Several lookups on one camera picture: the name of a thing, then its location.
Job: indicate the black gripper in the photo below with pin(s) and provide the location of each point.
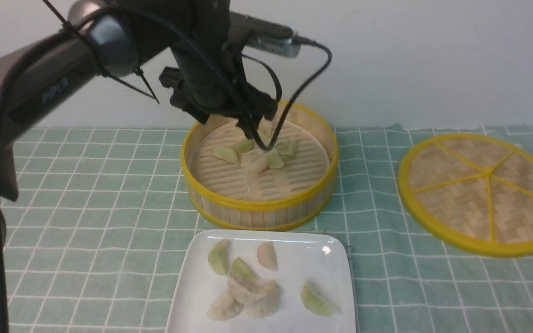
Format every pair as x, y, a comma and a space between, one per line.
197, 91

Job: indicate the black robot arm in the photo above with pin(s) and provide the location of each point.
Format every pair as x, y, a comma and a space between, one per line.
114, 38

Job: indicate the white dumpling on plate top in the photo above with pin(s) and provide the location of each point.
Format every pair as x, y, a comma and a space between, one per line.
266, 256

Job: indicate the green dumpling on plate left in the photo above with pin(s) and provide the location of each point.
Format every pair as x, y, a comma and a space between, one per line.
218, 257

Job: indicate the green dumpling on plate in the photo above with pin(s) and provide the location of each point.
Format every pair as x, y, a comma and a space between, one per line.
218, 257
315, 302
240, 269

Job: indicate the white square plate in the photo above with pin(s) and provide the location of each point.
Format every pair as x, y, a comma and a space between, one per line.
320, 258

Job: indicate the green dumpling on plate centre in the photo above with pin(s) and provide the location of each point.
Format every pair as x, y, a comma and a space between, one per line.
240, 269

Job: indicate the white dumpling on plate centre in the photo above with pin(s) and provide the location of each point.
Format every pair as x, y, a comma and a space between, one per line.
259, 298

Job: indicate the green dumpling on plate right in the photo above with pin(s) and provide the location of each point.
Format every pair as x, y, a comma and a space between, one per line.
315, 302

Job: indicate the white dumpling on plate bottom-left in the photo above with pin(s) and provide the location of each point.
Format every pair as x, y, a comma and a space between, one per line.
224, 307

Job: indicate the green dumpling in steamer back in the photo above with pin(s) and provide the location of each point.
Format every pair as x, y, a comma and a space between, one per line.
242, 147

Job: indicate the green dumpling in steamer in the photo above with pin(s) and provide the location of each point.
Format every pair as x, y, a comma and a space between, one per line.
274, 159
227, 154
242, 147
287, 149

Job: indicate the green dumpling in steamer right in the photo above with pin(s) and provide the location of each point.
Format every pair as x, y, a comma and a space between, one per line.
287, 149

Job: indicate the white dumpling in steamer centre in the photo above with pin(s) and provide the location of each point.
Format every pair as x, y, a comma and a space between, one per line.
259, 164

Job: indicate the green dumpling in steamer left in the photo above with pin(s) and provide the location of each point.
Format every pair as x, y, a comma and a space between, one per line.
227, 154

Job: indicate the green dumpling in steamer middle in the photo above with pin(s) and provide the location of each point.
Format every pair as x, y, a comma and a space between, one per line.
274, 159

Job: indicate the bamboo steamer basket yellow rim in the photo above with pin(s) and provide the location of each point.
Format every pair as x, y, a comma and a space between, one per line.
276, 199

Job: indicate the green checkered tablecloth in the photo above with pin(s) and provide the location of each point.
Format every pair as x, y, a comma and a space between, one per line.
97, 237

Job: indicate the woven bamboo steamer lid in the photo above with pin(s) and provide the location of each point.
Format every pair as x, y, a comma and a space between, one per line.
473, 192

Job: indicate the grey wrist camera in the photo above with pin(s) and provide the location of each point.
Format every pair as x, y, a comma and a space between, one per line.
262, 35

